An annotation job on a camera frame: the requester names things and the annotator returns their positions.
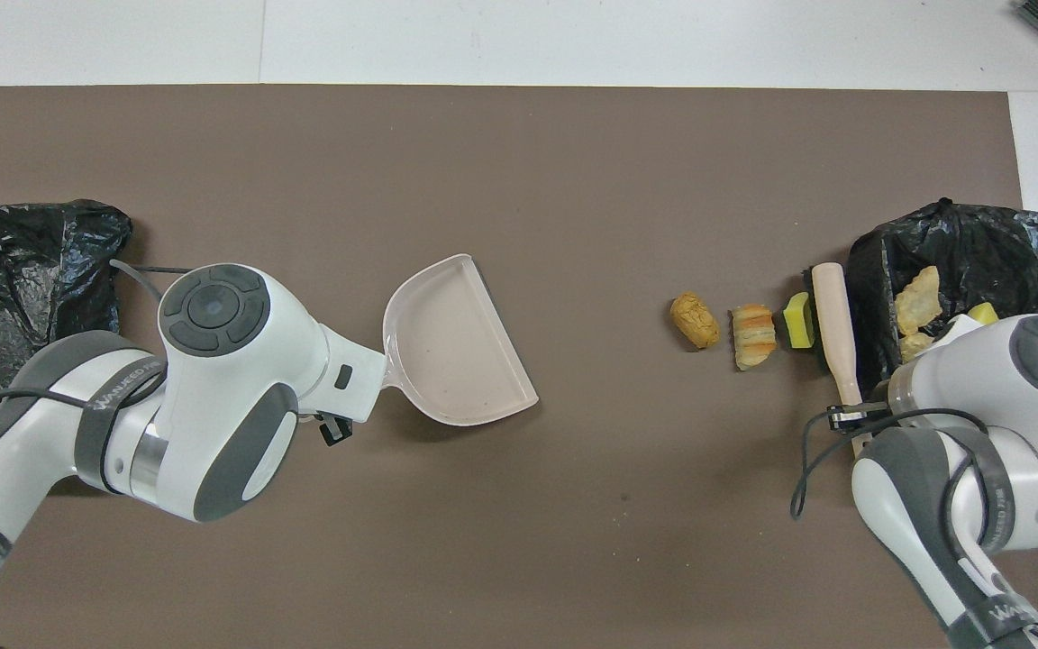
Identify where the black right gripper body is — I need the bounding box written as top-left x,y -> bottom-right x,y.
825,403 -> 894,438

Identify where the orange flaky croissant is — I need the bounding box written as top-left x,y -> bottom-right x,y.
895,265 -> 943,335

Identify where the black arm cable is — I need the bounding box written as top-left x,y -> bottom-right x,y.
791,407 -> 1024,578
0,260 -> 187,649

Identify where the orange striped bread roll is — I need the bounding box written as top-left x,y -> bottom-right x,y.
732,304 -> 778,371

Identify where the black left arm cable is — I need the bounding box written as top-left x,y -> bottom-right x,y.
0,260 -> 187,649

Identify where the small yellow sponge piece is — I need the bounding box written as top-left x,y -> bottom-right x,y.
782,291 -> 815,350

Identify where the brown bread roll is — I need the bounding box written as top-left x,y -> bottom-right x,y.
669,291 -> 722,350

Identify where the beige plastic dustpan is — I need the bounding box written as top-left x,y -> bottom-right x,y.
381,253 -> 540,427

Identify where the brown table mat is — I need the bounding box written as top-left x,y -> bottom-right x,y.
0,85 -> 1038,649

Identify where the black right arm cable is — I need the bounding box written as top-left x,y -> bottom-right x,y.
791,407 -> 1024,578

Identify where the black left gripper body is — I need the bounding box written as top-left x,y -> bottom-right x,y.
316,412 -> 354,448

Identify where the beige hand brush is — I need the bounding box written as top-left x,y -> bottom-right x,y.
807,262 -> 871,456

